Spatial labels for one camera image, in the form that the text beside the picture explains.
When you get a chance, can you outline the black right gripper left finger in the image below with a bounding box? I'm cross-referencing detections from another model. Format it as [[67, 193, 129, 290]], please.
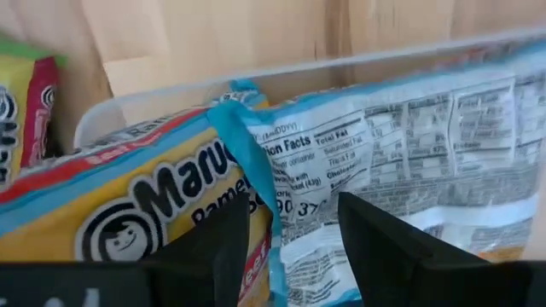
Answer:
[[143, 191, 252, 307]]

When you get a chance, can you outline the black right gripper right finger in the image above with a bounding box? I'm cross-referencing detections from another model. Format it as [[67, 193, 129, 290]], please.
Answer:
[[338, 191, 488, 307]]

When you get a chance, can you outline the blue beef ramen packet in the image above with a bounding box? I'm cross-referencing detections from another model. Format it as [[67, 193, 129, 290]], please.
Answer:
[[207, 38, 546, 307]]

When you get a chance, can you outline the yellow Maruchan ramen packet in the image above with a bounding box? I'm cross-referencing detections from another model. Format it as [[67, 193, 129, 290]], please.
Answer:
[[0, 106, 275, 307]]

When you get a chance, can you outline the clear plastic bin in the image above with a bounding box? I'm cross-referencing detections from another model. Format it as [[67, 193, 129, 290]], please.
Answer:
[[73, 26, 546, 150]]

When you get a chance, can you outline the lime chili shrimp ramen packet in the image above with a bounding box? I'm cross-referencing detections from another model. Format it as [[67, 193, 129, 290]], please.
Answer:
[[0, 37, 69, 185]]

